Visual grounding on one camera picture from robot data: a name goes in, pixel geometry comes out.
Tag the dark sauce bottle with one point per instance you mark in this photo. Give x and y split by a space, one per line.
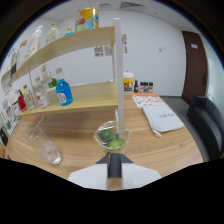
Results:
136 87

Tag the black handbag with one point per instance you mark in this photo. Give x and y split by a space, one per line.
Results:
3 136

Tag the clear bottle orange cap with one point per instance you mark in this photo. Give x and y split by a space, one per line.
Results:
29 101

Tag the clear glass with ice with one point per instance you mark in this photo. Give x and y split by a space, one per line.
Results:
48 150

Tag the yellow print paper cup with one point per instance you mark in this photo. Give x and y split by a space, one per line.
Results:
128 82

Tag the yellow cartoon print can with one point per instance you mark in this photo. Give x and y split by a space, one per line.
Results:
87 19

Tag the orange printed menu sheet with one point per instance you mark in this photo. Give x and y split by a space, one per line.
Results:
146 99

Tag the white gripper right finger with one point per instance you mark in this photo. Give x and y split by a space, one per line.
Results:
138 175

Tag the plastic cup of limes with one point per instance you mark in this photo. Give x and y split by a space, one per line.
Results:
108 136

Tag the spice jar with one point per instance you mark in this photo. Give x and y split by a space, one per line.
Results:
146 87
141 87
151 87

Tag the blue liquid bottle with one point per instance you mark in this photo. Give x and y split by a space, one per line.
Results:
64 92

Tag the white-framed wooden shelf rack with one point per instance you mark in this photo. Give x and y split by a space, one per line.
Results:
86 96

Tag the clear bottle green cap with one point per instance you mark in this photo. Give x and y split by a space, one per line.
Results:
52 33

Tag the black chair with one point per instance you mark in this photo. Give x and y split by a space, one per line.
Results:
208 123

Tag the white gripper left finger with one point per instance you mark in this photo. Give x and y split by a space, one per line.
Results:
90 176

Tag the glass jar cork lid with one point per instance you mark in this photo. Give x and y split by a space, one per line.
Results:
23 53

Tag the soda water can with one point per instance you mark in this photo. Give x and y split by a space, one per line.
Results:
13 65

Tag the green potted plant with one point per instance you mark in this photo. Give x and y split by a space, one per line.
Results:
52 82

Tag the dark brown door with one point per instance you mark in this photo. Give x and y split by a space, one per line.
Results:
195 66

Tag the clear bottle red label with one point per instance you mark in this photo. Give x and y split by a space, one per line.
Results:
42 96

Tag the colourful wall poster strip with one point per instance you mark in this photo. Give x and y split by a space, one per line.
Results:
124 41

